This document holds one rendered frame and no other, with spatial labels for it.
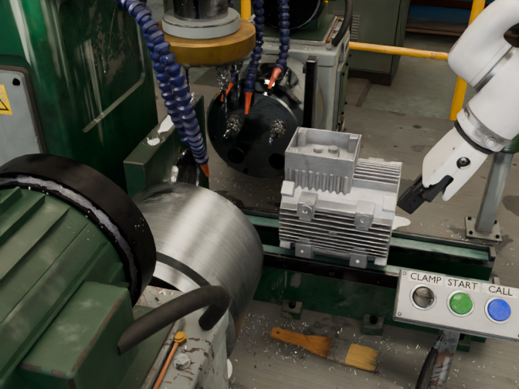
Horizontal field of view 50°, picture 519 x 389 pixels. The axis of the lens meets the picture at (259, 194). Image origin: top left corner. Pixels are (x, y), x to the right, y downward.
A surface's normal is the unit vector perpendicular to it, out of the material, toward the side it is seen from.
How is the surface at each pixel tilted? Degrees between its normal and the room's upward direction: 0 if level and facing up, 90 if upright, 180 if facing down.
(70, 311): 0
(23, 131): 90
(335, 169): 90
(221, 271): 51
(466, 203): 0
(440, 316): 40
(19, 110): 90
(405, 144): 0
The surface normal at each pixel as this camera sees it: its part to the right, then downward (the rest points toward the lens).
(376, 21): -0.33, 0.52
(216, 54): 0.36, 0.51
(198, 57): 0.04, 0.55
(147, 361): 0.00, -0.83
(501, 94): -0.59, 0.29
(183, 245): 0.34, -0.73
